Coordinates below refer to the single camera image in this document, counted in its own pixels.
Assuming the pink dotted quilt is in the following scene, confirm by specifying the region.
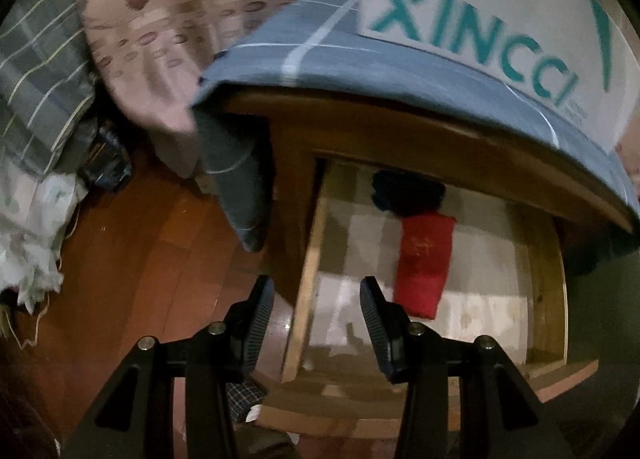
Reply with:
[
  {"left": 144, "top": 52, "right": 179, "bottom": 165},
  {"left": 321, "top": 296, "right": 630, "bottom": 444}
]
[{"left": 70, "top": 0, "right": 366, "bottom": 180}]

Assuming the dark blue object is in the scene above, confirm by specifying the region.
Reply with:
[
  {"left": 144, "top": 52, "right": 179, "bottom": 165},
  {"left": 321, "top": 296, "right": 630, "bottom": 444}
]
[{"left": 80, "top": 119, "right": 133, "bottom": 190}]

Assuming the wooden drawer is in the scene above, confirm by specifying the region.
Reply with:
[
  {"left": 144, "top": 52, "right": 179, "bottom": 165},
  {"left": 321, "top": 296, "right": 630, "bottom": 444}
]
[{"left": 257, "top": 156, "right": 601, "bottom": 440}]

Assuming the grey plaid pillow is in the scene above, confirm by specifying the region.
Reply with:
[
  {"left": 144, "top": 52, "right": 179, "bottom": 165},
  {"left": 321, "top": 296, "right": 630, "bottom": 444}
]
[{"left": 0, "top": 0, "right": 101, "bottom": 177}]

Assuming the blue plaid bedsheet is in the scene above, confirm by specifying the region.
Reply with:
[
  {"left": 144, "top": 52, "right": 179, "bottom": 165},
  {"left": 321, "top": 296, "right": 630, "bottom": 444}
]
[{"left": 189, "top": 0, "right": 640, "bottom": 280}]

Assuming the glossy drawer liner paper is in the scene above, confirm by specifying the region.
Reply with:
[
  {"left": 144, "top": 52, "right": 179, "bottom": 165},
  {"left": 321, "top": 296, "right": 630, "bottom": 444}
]
[{"left": 305, "top": 164, "right": 533, "bottom": 365}]

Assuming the red folded underwear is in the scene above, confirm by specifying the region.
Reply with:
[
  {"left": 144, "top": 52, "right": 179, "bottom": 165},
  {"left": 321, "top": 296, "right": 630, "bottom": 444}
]
[{"left": 392, "top": 213, "right": 457, "bottom": 319}]

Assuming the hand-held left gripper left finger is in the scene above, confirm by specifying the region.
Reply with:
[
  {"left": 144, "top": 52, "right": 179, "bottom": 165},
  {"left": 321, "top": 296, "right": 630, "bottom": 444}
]
[{"left": 60, "top": 275, "right": 276, "bottom": 459}]

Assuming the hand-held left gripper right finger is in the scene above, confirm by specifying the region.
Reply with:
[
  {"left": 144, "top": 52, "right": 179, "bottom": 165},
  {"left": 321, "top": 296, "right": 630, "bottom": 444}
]
[{"left": 360, "top": 275, "right": 571, "bottom": 459}]

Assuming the black lace underwear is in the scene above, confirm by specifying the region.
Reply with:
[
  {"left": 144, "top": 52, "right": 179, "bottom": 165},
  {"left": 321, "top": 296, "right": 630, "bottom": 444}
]
[{"left": 371, "top": 170, "right": 447, "bottom": 217}]

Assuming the wooden nightstand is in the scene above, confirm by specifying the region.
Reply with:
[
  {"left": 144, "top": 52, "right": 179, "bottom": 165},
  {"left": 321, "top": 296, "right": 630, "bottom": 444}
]
[{"left": 220, "top": 86, "right": 636, "bottom": 300}]

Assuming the dark plaid cloth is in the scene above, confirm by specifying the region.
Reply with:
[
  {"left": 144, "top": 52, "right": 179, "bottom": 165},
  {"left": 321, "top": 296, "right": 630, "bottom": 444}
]
[{"left": 227, "top": 381, "right": 266, "bottom": 422}]

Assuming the white floral cloth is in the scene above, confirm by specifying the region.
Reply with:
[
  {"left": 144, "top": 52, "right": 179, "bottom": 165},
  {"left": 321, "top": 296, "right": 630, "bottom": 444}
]
[{"left": 0, "top": 169, "right": 88, "bottom": 315}]

